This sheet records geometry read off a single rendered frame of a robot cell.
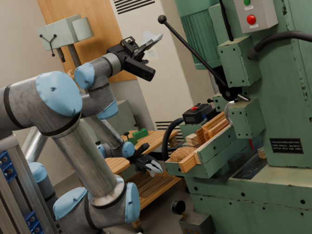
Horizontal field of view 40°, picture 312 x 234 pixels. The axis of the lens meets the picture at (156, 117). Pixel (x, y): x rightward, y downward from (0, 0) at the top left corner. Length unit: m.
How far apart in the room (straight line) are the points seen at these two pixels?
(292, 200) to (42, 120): 0.90
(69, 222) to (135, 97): 2.92
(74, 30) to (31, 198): 2.48
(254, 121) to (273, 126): 0.08
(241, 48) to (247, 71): 0.08
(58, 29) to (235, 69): 2.63
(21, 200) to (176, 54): 1.98
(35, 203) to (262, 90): 0.87
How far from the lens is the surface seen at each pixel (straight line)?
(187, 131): 1.92
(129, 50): 1.51
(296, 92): 1.49
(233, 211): 1.76
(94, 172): 1.19
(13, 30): 4.67
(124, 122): 4.03
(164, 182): 3.32
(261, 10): 1.38
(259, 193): 1.62
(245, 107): 1.50
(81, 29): 3.73
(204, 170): 1.61
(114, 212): 1.27
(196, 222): 1.83
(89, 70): 1.39
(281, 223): 1.65
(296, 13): 1.47
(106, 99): 1.42
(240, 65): 1.45
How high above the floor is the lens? 1.53
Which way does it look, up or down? 15 degrees down
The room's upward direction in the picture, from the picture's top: 19 degrees counter-clockwise
